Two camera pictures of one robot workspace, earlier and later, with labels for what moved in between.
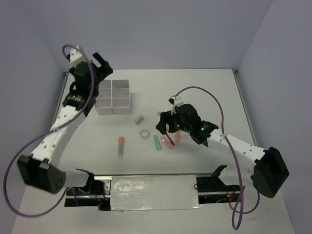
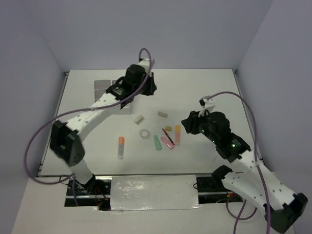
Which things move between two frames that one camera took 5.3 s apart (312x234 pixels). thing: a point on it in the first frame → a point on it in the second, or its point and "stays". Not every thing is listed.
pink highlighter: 167,142 stays
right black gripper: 165,117 → 192,120
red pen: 171,141 stays
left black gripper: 105,70 → 152,86
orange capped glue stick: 121,143 stays
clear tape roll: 144,133 stays
